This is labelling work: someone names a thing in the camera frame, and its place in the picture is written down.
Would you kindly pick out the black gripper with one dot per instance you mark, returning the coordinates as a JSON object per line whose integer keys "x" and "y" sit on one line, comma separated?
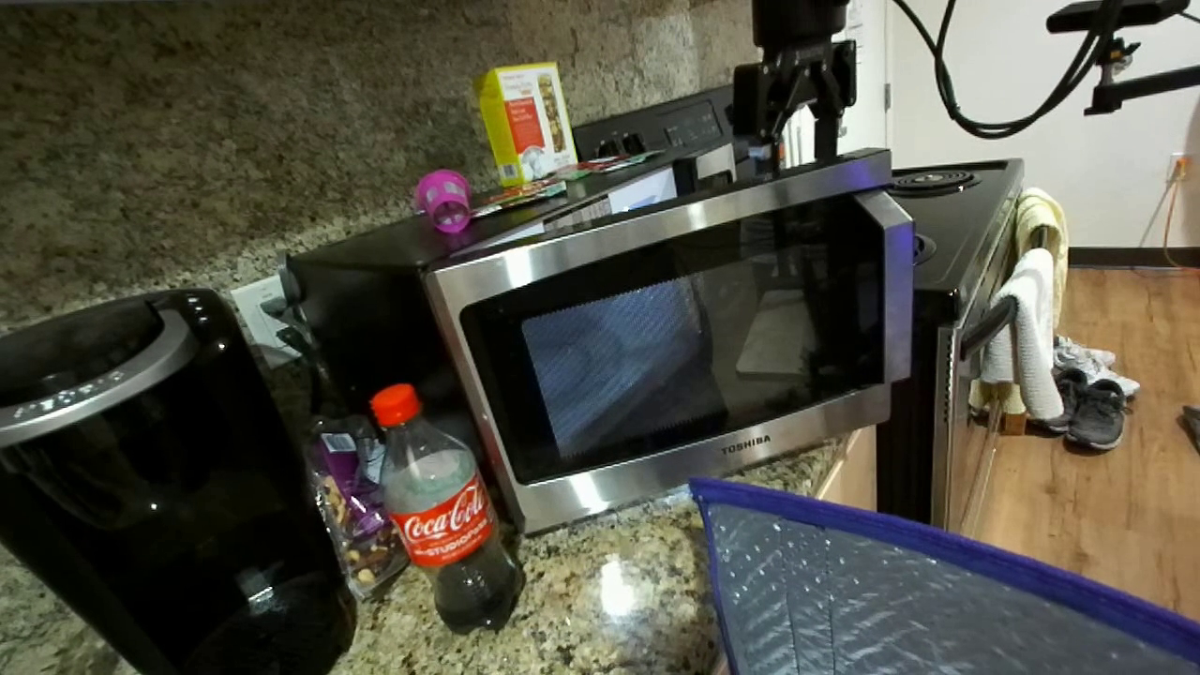
{"x": 798, "y": 23}

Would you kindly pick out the steel framed microwave door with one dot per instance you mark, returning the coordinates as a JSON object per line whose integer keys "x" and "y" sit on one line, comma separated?
{"x": 650, "y": 363}

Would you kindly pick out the black microwave body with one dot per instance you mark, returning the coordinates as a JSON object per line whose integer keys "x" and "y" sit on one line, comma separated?
{"x": 360, "y": 284}

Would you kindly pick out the flat colourful packet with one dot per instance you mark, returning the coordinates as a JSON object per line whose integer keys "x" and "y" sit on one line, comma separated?
{"x": 547, "y": 198}

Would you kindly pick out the yellow food box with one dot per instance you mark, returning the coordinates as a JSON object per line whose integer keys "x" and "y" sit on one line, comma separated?
{"x": 526, "y": 123}

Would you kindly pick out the yellow towel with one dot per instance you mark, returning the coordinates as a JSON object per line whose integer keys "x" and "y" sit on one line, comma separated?
{"x": 1040, "y": 218}

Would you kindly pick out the white towel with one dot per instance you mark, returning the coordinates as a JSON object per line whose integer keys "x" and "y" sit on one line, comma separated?
{"x": 1031, "y": 332}

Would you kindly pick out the pink plastic toy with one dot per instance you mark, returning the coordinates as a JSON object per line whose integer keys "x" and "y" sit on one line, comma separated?
{"x": 443, "y": 199}

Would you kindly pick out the white grey sneaker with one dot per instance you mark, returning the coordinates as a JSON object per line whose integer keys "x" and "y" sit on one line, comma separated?
{"x": 1090, "y": 363}

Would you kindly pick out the dark grey sneaker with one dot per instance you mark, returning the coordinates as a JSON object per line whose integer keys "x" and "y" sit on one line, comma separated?
{"x": 1096, "y": 419}

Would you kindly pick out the blue fabric bag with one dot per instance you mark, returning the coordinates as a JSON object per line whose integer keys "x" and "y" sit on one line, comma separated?
{"x": 900, "y": 603}

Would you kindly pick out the cola bottle with red cap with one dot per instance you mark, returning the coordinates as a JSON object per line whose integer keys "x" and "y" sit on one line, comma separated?
{"x": 436, "y": 512}

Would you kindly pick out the purple snack bag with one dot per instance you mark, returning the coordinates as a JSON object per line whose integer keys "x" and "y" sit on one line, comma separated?
{"x": 353, "y": 499}

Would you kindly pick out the black coffee maker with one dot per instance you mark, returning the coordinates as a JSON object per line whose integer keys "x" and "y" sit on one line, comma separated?
{"x": 152, "y": 499}

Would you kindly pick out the black camera on stand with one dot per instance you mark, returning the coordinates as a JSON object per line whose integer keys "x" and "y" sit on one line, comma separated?
{"x": 1117, "y": 17}

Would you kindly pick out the white wall outlet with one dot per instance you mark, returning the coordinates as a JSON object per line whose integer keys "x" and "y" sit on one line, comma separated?
{"x": 260, "y": 312}

